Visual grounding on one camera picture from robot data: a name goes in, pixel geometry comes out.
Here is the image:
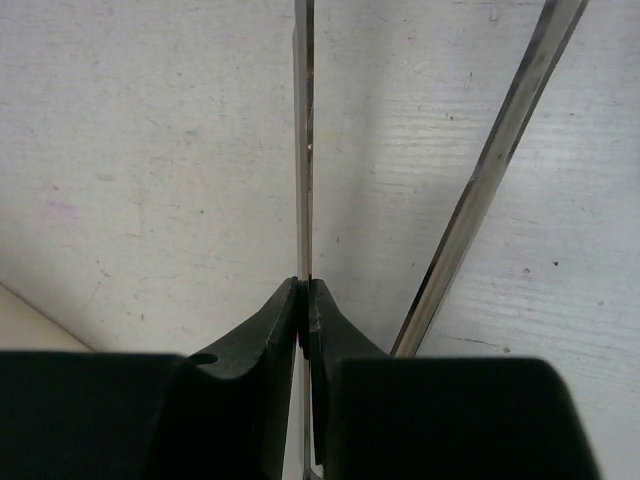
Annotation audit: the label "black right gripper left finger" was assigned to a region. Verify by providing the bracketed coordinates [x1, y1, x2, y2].
[1, 278, 299, 479]

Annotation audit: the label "beige paper bag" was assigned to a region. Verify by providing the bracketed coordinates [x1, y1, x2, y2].
[0, 286, 91, 352]

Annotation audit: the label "metal bread tongs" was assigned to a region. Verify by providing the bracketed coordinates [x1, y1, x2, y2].
[289, 0, 591, 480]

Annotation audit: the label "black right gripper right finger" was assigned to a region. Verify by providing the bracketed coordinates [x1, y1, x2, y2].
[307, 279, 600, 479]

